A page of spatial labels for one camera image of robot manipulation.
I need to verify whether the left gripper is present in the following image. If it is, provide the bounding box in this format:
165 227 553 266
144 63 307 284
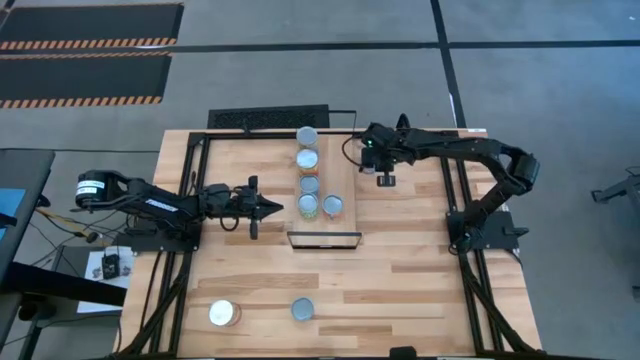
232 174 285 240

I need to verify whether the green peas can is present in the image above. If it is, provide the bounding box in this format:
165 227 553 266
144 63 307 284
296 192 321 221

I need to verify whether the teal sliced carrots can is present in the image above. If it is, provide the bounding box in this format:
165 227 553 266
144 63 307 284
298 173 321 196

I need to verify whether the tall orange labelled can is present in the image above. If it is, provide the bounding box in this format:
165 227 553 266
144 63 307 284
295 148 321 177

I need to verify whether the large can with pale lid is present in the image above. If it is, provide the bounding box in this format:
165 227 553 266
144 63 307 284
208 298 243 328
321 194 345 220

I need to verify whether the tall can with bluish label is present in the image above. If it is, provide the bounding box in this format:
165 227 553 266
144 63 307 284
295 125 320 150

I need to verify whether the grey can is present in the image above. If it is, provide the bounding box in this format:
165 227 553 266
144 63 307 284
290 297 316 322

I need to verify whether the black perforated panel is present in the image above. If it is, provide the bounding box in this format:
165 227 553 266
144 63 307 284
207 103 331 131

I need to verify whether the small black device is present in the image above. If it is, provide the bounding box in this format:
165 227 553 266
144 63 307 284
101 253 122 280

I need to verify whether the white paper sheet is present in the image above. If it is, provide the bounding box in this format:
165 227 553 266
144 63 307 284
83 248 135 290
76 298 124 316

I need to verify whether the black desk beam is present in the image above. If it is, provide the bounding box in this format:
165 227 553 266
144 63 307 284
0 260 127 307

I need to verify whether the black mat with hazard stripe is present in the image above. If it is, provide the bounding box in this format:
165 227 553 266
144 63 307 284
0 2 185 52
0 52 174 110

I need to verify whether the dark grey desk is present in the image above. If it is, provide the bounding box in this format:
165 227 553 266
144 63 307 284
0 148 56 286

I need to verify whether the black tripod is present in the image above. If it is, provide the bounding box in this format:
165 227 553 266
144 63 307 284
591 167 640 204

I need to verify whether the blue screen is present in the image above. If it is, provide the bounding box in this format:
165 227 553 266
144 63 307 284
0 188 27 242

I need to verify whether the black aluminium table frame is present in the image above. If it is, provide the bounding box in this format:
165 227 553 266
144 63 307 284
113 128 544 360

